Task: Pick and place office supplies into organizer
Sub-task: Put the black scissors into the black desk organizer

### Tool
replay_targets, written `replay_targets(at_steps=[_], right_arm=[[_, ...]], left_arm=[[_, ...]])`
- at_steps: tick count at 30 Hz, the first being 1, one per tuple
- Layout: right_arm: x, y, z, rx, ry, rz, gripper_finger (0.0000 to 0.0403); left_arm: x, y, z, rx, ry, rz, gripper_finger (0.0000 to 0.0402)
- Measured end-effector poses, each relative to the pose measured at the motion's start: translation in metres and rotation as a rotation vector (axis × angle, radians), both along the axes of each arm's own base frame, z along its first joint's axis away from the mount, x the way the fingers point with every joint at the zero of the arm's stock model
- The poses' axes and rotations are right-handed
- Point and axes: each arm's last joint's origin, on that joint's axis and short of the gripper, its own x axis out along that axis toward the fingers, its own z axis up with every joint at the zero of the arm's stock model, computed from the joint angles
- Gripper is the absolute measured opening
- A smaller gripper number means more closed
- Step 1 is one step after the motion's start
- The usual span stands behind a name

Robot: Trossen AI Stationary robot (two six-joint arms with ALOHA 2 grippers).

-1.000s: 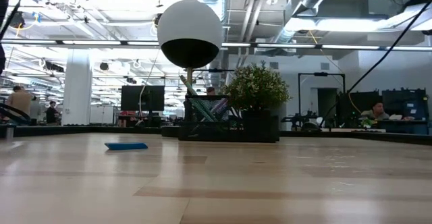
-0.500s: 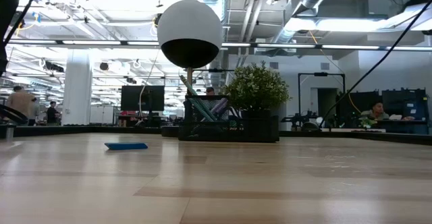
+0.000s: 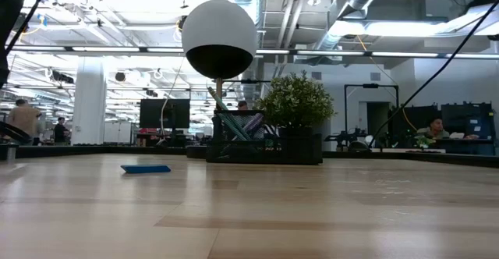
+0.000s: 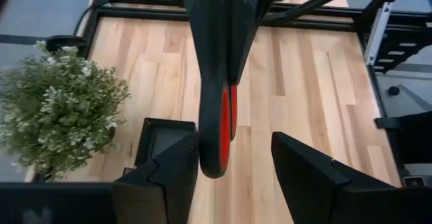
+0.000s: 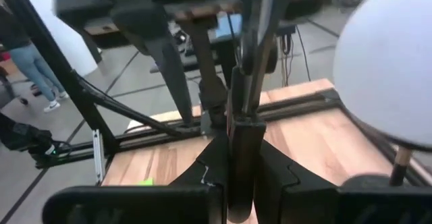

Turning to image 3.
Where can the black mesh desk organizer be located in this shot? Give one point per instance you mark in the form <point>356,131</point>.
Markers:
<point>292,150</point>

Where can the blue eraser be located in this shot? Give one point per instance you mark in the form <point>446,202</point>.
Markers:
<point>145,169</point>

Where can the person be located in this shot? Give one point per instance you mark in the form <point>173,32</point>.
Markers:
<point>434,128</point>
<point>242,105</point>
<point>61,132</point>
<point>24,118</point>

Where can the small potted green plant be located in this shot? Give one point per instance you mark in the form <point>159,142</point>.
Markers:
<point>296,99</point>

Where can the black computer monitor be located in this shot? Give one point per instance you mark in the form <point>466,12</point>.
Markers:
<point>156,112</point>

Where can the black background robot equipment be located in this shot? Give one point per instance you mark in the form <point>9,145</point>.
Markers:
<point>343,137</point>

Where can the white globe lamp black base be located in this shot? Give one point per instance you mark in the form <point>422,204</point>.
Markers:
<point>218,25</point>

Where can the long ceiling light strip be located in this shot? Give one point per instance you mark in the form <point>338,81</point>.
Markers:
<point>331,52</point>

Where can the white pillar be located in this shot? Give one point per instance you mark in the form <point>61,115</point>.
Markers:
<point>89,103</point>

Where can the wide dark background monitor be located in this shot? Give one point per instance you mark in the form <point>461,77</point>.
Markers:
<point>413,114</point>

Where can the dark blue storage crates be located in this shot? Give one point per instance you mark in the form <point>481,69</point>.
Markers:
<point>464,112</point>

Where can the black metal gantry frame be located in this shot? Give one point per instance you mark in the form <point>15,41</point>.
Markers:
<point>370,86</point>

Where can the black aluminium table frame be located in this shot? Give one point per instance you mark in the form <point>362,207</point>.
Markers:
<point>117,150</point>

